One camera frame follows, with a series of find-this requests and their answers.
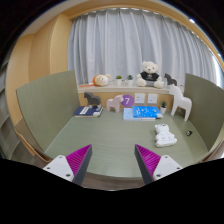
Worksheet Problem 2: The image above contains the pink horse figurine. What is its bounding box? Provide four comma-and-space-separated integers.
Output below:
105, 94, 124, 114

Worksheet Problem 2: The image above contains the large white horse figurine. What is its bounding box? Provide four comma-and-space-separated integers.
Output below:
168, 84, 193, 122

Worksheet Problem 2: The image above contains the white wall socket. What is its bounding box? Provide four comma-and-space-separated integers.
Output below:
147, 93, 159, 105
134, 92, 146, 105

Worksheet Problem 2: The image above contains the wooden window ledge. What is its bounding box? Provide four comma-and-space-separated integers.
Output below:
77, 80, 185, 94

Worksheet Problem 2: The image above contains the small cream and orange plush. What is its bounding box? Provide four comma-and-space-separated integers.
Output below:
79, 73, 112, 88

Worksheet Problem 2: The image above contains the green partition panel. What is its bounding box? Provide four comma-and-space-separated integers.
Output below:
183, 73, 224, 152
15, 69, 81, 153

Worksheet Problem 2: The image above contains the cream teddy bear black shirt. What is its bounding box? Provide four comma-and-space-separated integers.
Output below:
135, 60, 165, 89

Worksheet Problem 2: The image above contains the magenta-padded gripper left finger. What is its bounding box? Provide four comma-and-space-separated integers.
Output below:
43, 144, 94, 187

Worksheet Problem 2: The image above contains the dark navy book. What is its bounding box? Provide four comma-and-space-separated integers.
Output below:
73, 105, 104, 118

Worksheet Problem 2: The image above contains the grey curtain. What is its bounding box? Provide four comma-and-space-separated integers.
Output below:
67, 8, 223, 89

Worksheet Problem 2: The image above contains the light blue book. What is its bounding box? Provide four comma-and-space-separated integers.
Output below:
122, 107, 156, 121

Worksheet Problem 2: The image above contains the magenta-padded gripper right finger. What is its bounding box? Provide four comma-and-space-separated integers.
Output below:
134, 144, 184, 186

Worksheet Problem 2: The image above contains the white bear-shaped power strip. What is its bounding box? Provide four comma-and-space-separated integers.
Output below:
154, 123, 178, 148

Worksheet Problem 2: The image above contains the dark grey horse figurine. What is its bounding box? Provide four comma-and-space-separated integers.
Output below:
83, 91, 102, 108

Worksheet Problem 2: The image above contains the purple round number disc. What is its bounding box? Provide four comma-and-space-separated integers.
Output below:
120, 94, 135, 108

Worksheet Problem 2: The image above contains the black horse figurine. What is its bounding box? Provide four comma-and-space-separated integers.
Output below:
163, 73, 178, 86

